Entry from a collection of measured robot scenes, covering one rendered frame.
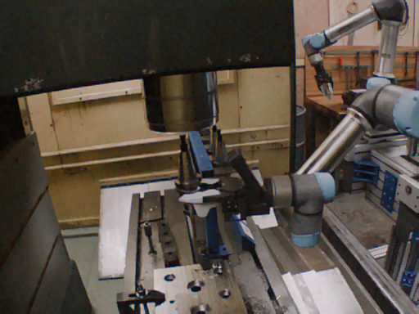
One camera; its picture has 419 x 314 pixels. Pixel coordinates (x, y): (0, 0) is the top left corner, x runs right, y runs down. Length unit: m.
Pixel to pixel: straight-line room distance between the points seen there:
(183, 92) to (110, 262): 1.15
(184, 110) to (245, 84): 1.16
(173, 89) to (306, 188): 0.37
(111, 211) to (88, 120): 0.49
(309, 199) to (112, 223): 1.18
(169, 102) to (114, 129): 1.17
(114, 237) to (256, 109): 0.99
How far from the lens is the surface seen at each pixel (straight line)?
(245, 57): 0.60
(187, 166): 0.75
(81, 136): 1.83
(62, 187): 1.98
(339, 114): 3.07
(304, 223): 0.83
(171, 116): 0.65
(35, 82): 0.62
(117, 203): 1.83
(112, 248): 1.68
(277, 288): 1.07
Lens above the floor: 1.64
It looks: 22 degrees down
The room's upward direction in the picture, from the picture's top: 4 degrees counter-clockwise
